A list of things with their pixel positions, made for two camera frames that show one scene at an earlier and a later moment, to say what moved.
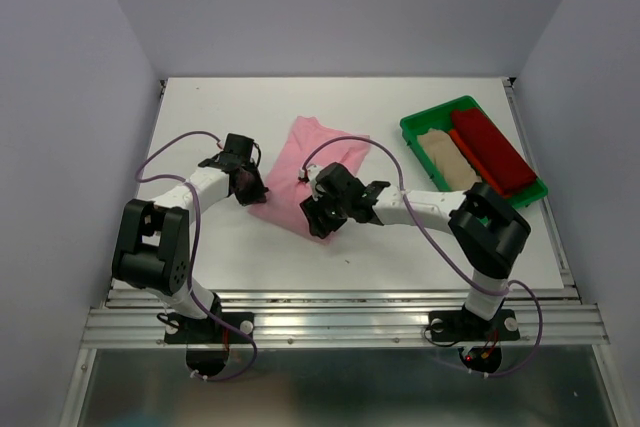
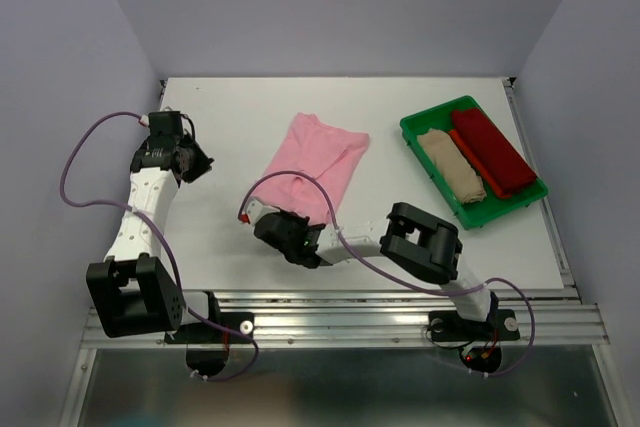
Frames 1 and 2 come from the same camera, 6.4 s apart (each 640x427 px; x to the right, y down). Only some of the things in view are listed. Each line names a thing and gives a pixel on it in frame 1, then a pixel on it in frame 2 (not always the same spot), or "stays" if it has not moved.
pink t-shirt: (282, 206) stays
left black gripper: (257, 194) to (203, 163)
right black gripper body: (340, 203) to (293, 218)
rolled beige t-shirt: (451, 162) stays
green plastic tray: (439, 117) stays
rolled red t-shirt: (508, 171) stays
